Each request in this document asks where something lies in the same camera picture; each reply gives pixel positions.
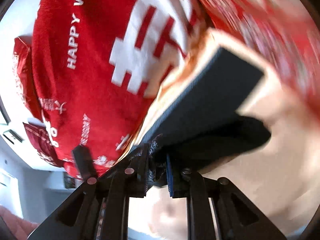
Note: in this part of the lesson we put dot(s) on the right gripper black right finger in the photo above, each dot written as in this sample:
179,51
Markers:
177,178

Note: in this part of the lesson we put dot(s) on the red embroidered pillow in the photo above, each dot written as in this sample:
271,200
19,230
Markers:
282,31

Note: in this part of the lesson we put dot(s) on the black pants with blue trim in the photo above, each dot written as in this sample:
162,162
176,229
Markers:
202,126

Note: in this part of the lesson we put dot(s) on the red blanket with white characters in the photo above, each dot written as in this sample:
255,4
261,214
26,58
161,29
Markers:
98,66

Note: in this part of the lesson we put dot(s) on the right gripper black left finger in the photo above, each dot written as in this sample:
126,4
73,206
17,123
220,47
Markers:
138,181

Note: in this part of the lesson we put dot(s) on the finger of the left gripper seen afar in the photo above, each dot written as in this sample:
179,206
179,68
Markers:
84,162

